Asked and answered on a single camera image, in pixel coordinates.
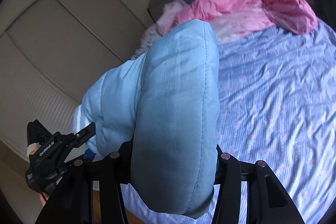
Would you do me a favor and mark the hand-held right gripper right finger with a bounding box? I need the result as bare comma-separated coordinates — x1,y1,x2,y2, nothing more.
210,145,305,224

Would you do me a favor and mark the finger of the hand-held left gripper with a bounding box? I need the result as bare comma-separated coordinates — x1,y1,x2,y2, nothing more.
69,122,96,148
63,148,95,169

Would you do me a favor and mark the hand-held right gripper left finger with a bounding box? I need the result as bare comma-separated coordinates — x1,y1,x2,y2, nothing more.
35,141,133,224

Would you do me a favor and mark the person's left hand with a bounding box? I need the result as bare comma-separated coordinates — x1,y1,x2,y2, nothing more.
39,192,52,208

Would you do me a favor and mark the white ribbed panel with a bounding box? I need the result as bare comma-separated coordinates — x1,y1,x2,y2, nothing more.
0,77,85,161

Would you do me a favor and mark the blue striped floral blanket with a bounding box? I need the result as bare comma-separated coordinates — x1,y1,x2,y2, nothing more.
122,17,336,224

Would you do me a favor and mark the cream wardrobe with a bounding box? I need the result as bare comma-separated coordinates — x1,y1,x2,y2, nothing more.
0,0,148,109

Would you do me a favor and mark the pink duvet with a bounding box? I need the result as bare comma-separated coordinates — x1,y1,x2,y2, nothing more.
135,0,319,55

